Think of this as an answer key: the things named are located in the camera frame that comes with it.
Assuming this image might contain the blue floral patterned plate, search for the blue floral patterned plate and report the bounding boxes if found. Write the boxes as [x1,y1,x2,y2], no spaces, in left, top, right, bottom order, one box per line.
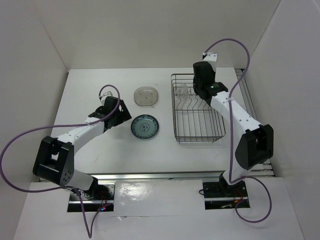
[130,114,160,140]

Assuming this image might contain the smoky square glass plate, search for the smoky square glass plate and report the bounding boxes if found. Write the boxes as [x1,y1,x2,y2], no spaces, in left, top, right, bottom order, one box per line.
[133,86,159,107]

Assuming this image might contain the clear textured glass plate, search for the clear textured glass plate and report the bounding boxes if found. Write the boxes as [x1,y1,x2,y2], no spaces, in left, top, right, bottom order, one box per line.
[174,83,189,110]

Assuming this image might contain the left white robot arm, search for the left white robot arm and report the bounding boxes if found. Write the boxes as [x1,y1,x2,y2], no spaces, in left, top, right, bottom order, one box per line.
[32,96,132,200]

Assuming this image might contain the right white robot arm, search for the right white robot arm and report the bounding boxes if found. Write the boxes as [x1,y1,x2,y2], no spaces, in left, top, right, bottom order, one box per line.
[193,61,274,196]

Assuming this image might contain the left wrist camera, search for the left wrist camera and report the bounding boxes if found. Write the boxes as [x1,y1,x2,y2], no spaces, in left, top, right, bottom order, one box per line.
[98,91,113,106]

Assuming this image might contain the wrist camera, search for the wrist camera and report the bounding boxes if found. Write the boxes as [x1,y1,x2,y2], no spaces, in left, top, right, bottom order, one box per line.
[98,91,113,106]
[202,52,218,72]

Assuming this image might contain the grey wire dish rack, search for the grey wire dish rack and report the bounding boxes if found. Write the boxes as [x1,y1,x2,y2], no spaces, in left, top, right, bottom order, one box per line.
[171,73,226,144]

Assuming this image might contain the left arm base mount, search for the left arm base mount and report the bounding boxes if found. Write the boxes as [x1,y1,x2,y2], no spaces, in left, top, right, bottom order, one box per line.
[67,182,116,213]

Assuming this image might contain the front aluminium rail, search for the front aluminium rail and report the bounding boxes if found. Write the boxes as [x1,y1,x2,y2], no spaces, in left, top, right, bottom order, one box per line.
[92,171,223,181]

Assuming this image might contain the aluminium rail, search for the aluminium rail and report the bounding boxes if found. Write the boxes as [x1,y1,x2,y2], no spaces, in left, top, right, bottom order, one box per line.
[92,171,223,181]
[232,68,275,178]

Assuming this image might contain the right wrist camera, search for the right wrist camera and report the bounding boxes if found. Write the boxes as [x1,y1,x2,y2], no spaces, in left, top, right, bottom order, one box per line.
[202,52,218,72]

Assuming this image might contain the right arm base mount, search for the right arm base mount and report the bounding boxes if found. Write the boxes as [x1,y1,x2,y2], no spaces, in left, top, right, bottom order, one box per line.
[198,181,250,210]

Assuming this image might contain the right side aluminium rail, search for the right side aluminium rail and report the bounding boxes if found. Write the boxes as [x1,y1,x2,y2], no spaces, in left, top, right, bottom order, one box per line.
[232,68,275,178]

